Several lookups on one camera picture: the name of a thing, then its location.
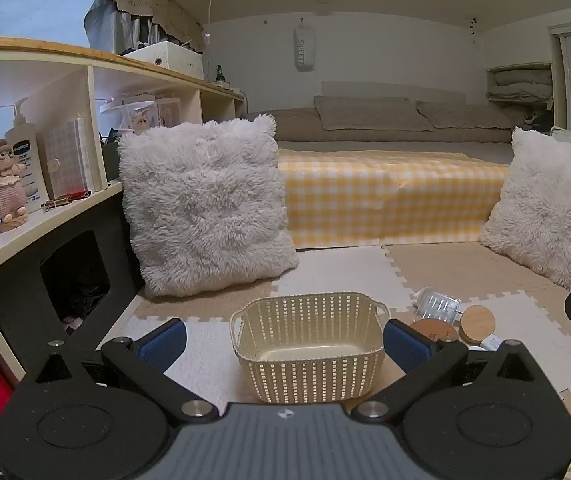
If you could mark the beige bed pillow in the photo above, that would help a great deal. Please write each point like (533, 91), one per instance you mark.
(465, 115)
(365, 112)

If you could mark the handwritten paper banner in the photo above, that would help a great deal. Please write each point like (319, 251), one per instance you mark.
(140, 0)

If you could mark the black cabinet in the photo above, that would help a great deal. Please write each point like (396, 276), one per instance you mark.
(15, 280)

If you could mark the light wooden round lid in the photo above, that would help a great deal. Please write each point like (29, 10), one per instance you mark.
(478, 321)

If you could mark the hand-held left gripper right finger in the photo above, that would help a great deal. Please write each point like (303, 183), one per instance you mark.
(403, 345)

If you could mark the beige mattress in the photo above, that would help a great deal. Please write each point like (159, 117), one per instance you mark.
(390, 146)

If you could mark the grey curtain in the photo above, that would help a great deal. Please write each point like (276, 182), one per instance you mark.
(110, 25)

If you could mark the fluffy white pillow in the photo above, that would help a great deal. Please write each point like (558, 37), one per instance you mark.
(205, 200)
(550, 210)

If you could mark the white hanging banner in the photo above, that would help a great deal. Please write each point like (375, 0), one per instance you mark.
(304, 50)

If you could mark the white lotion pump bottle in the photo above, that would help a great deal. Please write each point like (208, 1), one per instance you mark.
(28, 170)

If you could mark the rabbit picture card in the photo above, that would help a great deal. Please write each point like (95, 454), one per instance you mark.
(139, 119)

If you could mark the gold tube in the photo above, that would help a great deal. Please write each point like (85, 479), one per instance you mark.
(55, 203)

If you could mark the white wooden shelf unit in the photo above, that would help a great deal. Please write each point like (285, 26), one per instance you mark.
(25, 46)

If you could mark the white tube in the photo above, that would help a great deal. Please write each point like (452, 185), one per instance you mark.
(490, 342)

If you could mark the folded grey blankets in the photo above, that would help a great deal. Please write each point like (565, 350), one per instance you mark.
(520, 85)

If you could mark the pink knitted doll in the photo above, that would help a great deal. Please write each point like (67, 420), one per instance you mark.
(5, 195)

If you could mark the books on shelf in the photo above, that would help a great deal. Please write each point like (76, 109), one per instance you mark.
(68, 160)

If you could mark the green glass bottle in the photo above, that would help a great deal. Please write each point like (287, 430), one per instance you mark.
(219, 74)

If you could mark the dark brown round lid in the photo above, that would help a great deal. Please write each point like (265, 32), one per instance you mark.
(438, 332)

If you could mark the cream plastic basket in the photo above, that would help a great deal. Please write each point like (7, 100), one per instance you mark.
(310, 375)

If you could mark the yellow checkered cushion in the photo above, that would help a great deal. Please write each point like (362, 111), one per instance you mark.
(390, 195)

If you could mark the white storage box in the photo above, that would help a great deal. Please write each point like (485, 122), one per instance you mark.
(175, 60)

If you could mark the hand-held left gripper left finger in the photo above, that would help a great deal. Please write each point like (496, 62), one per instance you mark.
(165, 342)

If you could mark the red pen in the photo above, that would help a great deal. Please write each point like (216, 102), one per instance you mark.
(75, 195)

